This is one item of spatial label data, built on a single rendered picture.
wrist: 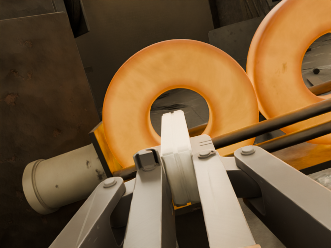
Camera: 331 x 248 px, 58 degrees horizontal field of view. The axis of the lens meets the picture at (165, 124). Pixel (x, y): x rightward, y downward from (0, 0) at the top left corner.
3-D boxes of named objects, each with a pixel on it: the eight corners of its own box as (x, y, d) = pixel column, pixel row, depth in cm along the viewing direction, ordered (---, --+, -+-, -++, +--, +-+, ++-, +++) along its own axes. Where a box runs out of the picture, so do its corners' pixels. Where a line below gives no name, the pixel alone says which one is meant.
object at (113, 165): (138, 197, 37) (105, 117, 35) (143, 195, 37) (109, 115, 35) (130, 231, 30) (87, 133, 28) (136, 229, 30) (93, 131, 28)
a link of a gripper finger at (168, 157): (189, 205, 15) (174, 208, 15) (182, 150, 22) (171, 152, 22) (175, 152, 14) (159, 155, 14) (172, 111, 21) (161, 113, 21)
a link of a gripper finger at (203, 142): (197, 179, 13) (267, 164, 12) (188, 137, 17) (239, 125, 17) (204, 209, 13) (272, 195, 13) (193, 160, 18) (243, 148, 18)
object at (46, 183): (59, 198, 37) (38, 155, 35) (127, 175, 36) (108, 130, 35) (38, 226, 31) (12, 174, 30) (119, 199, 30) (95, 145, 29)
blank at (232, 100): (85, 71, 32) (76, 73, 28) (226, 17, 30) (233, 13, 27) (139, 197, 35) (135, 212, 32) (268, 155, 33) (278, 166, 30)
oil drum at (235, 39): (213, 123, 301) (193, 34, 282) (252, 106, 331) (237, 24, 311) (260, 127, 251) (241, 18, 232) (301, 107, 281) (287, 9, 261)
